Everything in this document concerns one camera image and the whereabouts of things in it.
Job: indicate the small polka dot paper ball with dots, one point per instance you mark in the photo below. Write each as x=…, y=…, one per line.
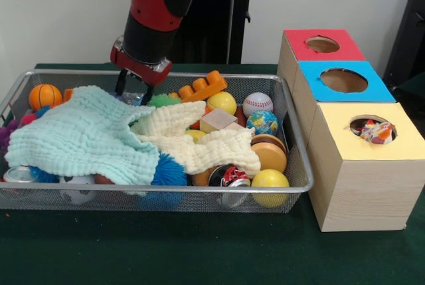
x=376, y=132

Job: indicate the dark green table cloth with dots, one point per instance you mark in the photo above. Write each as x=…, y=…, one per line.
x=166, y=248

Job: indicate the plain wooden block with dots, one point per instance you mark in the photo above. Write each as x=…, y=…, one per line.
x=217, y=120

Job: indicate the orange toy basketball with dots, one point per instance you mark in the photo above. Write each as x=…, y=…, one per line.
x=44, y=96

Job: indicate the cream waffle cloth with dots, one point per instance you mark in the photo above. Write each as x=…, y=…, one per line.
x=216, y=149

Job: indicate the white toy baseball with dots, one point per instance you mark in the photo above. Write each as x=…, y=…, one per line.
x=258, y=104

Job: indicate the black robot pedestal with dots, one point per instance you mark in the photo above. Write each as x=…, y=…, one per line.
x=225, y=26

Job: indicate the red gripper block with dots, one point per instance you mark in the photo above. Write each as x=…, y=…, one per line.
x=142, y=70

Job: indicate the yellow ball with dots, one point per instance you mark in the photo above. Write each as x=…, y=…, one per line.
x=269, y=187

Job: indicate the black upright panel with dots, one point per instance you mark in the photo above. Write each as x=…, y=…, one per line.
x=411, y=16

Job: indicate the crushed silver can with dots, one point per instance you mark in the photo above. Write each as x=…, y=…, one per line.
x=232, y=178

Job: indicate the orange rubber toy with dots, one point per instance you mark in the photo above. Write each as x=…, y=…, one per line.
x=202, y=87

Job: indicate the small globe ball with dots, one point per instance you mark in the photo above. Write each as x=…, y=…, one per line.
x=262, y=122

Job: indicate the mint waffle cloth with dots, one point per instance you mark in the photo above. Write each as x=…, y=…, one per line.
x=83, y=132

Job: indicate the wooden box three round holes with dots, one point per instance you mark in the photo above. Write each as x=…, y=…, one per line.
x=365, y=192

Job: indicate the brown toy burger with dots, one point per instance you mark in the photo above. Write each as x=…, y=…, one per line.
x=269, y=153

